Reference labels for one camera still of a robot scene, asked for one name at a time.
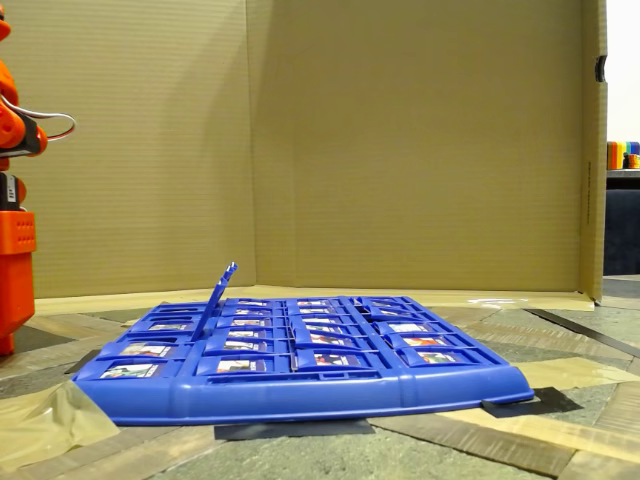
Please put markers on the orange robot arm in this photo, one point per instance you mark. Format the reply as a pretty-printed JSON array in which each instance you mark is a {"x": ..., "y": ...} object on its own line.
[{"x": 17, "y": 280}]

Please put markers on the dark blue furniture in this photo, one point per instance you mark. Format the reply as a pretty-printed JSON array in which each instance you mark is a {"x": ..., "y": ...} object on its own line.
[{"x": 622, "y": 235}]

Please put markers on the blue flip tile with portrait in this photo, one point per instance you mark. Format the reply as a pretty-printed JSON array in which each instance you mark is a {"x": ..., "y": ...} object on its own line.
[
  {"x": 212, "y": 310},
  {"x": 130, "y": 370},
  {"x": 245, "y": 345},
  {"x": 145, "y": 350},
  {"x": 437, "y": 358},
  {"x": 332, "y": 360},
  {"x": 247, "y": 333},
  {"x": 240, "y": 366},
  {"x": 425, "y": 341},
  {"x": 167, "y": 327},
  {"x": 332, "y": 340},
  {"x": 407, "y": 328}
]

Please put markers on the blue plastic game board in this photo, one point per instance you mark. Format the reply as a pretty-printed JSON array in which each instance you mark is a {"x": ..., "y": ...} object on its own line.
[{"x": 300, "y": 397}]

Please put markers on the crumpled clear tape sheet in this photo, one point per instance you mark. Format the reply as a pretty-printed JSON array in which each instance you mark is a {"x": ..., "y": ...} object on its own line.
[{"x": 45, "y": 425}]

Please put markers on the colourful striped stack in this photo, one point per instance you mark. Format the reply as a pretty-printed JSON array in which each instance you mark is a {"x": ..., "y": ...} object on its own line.
[{"x": 617, "y": 155}]

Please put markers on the long black tape strip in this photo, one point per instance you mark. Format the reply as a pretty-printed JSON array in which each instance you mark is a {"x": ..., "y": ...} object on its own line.
[{"x": 600, "y": 340}]

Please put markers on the small black tape piece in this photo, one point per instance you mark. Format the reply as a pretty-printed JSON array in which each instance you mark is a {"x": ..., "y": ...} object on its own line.
[{"x": 82, "y": 362}]

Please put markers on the brown cardboard backdrop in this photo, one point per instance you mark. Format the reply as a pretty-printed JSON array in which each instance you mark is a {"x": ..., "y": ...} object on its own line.
[{"x": 400, "y": 150}]

